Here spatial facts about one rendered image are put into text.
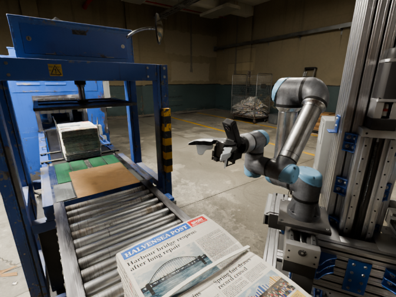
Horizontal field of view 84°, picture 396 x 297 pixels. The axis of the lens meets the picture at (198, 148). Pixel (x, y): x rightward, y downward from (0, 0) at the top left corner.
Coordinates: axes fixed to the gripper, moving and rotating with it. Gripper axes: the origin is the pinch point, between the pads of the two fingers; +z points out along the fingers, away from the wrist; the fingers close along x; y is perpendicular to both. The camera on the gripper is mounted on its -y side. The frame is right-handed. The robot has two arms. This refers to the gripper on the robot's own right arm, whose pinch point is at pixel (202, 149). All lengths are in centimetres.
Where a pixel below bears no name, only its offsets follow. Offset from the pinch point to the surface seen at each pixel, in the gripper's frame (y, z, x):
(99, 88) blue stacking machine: 32, -72, 305
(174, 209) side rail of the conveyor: 48, -12, 28
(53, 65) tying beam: -17, 22, 87
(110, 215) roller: 51, 15, 46
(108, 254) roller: 48, 25, 21
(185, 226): 19.4, 11.7, -7.9
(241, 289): 16.4, 15.8, -31.7
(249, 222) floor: 132, -130, 48
